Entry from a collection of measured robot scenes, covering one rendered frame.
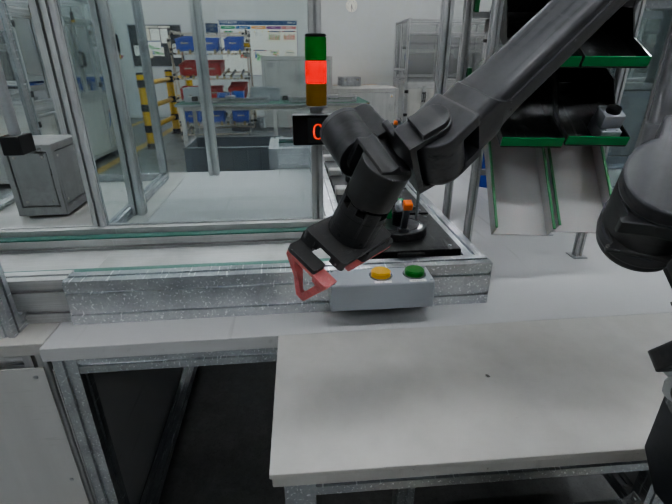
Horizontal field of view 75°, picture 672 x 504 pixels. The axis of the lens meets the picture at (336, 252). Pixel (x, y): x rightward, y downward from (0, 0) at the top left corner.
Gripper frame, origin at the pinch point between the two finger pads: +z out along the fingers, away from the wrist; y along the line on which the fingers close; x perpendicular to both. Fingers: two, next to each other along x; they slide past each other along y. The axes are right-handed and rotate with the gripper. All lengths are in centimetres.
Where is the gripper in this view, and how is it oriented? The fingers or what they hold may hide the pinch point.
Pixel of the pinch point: (326, 278)
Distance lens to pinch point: 59.5
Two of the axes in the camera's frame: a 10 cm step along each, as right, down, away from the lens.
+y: -6.2, 3.6, -6.9
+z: -3.5, 6.6, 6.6
